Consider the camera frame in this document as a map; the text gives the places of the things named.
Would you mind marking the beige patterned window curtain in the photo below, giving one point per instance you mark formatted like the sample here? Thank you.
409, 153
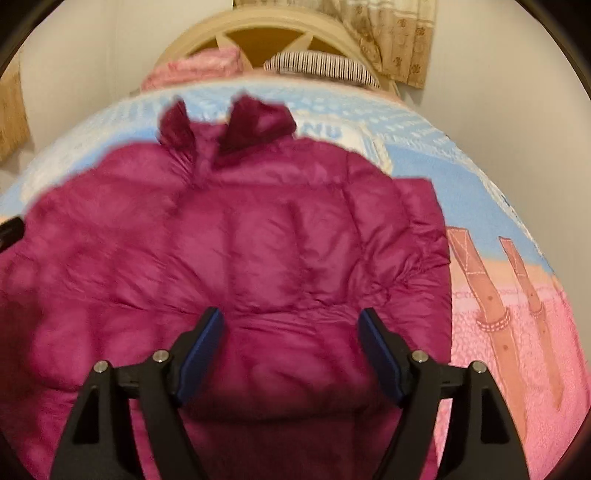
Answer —
392, 37

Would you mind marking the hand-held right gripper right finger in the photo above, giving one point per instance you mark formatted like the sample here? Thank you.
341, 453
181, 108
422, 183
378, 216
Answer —
381, 350

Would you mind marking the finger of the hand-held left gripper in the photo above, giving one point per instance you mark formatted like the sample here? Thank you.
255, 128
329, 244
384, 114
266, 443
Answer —
10, 233

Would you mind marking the pink pillow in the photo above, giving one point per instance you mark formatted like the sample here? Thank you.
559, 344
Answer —
198, 69

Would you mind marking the blue and pink printed blanket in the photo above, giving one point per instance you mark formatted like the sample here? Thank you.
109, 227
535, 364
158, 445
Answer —
489, 230

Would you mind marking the cream arched bed headboard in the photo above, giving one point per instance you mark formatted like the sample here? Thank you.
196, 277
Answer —
277, 34

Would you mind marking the striped pillow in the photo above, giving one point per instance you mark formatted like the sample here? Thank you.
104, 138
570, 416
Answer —
323, 67

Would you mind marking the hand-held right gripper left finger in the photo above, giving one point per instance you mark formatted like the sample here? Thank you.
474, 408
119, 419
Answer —
203, 350

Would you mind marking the magenta puffer jacket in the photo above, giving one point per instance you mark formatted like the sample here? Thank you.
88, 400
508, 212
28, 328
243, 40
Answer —
258, 240

